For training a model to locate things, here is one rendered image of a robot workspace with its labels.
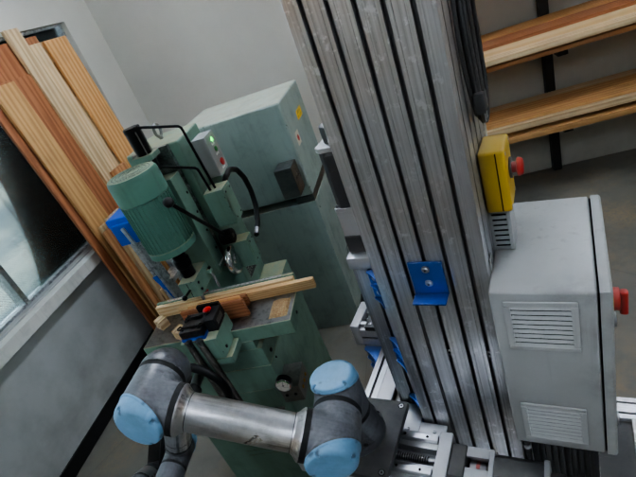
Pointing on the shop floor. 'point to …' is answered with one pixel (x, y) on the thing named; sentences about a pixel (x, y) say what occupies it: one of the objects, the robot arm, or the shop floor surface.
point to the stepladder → (119, 225)
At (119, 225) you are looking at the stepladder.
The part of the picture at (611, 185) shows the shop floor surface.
